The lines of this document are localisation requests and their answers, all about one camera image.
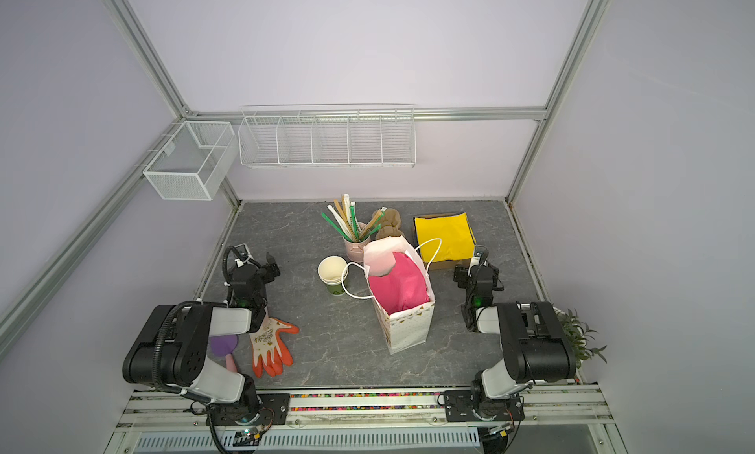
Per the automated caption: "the white cartoon paper gift bag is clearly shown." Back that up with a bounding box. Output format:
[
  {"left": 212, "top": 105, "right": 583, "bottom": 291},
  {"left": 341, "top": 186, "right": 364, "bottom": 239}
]
[{"left": 343, "top": 237, "right": 436, "bottom": 355}]

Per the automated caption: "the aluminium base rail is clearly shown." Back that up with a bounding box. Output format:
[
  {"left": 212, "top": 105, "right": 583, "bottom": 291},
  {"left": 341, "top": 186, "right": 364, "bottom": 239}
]
[{"left": 106, "top": 383, "right": 627, "bottom": 453}]

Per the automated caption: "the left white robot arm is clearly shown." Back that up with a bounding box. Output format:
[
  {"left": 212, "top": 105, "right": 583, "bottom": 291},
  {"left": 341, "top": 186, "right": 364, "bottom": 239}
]
[{"left": 122, "top": 245, "right": 297, "bottom": 426}]

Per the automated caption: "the long white wire shelf basket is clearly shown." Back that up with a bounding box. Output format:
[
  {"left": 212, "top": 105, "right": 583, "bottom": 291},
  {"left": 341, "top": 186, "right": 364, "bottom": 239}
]
[{"left": 238, "top": 103, "right": 417, "bottom": 167}]

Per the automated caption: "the single pink paper napkin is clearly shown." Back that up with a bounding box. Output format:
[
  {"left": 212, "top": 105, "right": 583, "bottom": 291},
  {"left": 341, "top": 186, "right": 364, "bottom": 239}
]
[{"left": 368, "top": 252, "right": 430, "bottom": 316}]

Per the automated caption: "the brown pulp cup carrier stack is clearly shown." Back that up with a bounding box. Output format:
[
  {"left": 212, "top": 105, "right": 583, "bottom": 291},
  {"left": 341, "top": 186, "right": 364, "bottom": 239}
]
[{"left": 373, "top": 208, "right": 404, "bottom": 240}]

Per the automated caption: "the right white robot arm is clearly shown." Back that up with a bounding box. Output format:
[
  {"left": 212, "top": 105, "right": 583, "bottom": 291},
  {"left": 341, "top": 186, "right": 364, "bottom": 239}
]
[{"left": 453, "top": 245, "right": 577, "bottom": 422}]

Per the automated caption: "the orange white work glove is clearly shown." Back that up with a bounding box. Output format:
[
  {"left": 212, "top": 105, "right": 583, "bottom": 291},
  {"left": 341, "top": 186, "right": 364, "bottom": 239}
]
[{"left": 249, "top": 316, "right": 300, "bottom": 379}]

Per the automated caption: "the potted green plant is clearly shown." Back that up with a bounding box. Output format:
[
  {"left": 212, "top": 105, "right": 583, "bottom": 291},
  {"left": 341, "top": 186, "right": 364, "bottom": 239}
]
[{"left": 554, "top": 308, "right": 608, "bottom": 369}]

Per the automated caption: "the pink cup of stirrers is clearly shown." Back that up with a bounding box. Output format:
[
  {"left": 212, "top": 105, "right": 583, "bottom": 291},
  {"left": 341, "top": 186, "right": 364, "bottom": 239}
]
[{"left": 320, "top": 194, "right": 387, "bottom": 263}]

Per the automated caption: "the purple pink silicone spatula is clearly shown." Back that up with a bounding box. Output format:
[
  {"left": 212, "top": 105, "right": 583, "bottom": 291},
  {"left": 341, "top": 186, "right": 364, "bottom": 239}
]
[{"left": 210, "top": 334, "right": 238, "bottom": 373}]

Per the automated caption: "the green paper coffee cup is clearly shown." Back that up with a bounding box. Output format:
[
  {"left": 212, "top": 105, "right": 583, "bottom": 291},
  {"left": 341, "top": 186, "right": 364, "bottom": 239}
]
[{"left": 318, "top": 255, "right": 348, "bottom": 296}]

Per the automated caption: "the small white mesh basket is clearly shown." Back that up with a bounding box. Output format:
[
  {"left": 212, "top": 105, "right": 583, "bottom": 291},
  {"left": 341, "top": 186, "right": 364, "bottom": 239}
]
[{"left": 144, "top": 121, "right": 238, "bottom": 202}]

